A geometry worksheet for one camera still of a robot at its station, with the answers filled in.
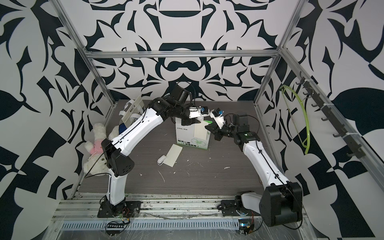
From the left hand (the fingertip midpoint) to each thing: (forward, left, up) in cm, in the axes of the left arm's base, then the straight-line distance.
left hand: (197, 112), depth 78 cm
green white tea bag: (-6, +1, -12) cm, 14 cm away
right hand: (-5, -5, -4) cm, 8 cm away
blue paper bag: (0, +42, -11) cm, 44 cm away
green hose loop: (-12, -48, +5) cm, 49 cm away
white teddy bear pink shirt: (-17, +55, -21) cm, 61 cm away
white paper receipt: (-9, +15, -29) cm, 34 cm away
